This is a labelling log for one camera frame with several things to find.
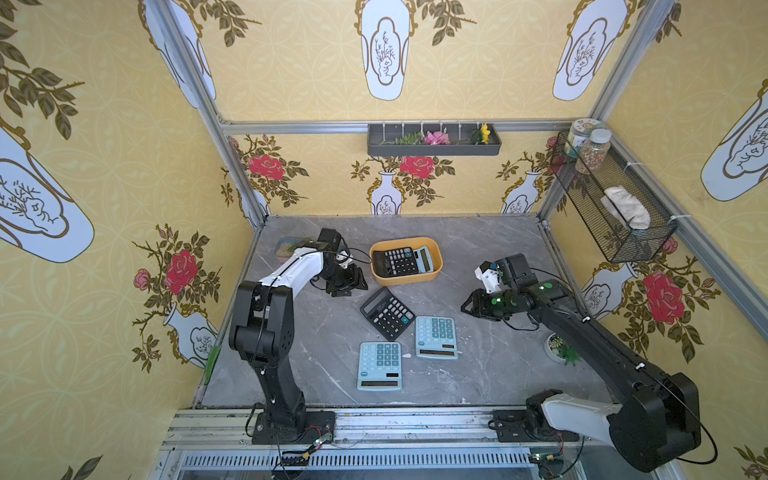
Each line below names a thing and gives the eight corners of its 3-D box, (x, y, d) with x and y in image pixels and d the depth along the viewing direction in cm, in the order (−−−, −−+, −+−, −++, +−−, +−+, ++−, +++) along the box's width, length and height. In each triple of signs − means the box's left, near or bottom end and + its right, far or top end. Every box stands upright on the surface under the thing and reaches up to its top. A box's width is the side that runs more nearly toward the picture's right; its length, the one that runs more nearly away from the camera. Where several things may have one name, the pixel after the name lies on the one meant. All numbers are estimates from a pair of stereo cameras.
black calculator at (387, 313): (358, 311, 96) (358, 307, 94) (384, 289, 102) (384, 285, 99) (391, 343, 89) (391, 339, 87) (417, 318, 95) (417, 314, 93)
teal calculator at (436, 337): (416, 359, 87) (417, 356, 85) (414, 320, 95) (415, 316, 92) (458, 359, 87) (460, 355, 84) (452, 320, 95) (454, 316, 92)
